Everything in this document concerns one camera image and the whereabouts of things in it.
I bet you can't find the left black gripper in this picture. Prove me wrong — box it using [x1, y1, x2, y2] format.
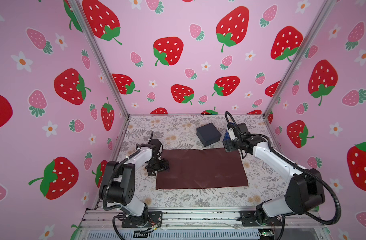
[148, 157, 170, 175]

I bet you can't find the dark red wrapping paper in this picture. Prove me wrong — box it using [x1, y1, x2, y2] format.
[156, 148, 249, 190]

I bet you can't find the dark navy gift box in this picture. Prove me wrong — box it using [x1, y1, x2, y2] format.
[197, 123, 222, 147]

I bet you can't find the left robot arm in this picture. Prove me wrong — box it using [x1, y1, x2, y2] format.
[99, 139, 169, 217]

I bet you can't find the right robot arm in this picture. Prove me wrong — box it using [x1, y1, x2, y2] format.
[223, 123, 325, 225]

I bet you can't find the blue tape dispenser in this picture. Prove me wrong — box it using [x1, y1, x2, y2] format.
[223, 131, 231, 141]

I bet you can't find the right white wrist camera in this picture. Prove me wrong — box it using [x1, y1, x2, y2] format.
[228, 128, 237, 141]

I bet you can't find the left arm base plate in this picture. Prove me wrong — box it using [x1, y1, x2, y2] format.
[121, 211, 163, 228]

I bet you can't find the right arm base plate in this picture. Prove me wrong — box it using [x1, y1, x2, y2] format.
[237, 211, 282, 227]

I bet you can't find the aluminium rail frame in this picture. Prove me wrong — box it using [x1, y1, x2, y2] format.
[74, 207, 332, 240]

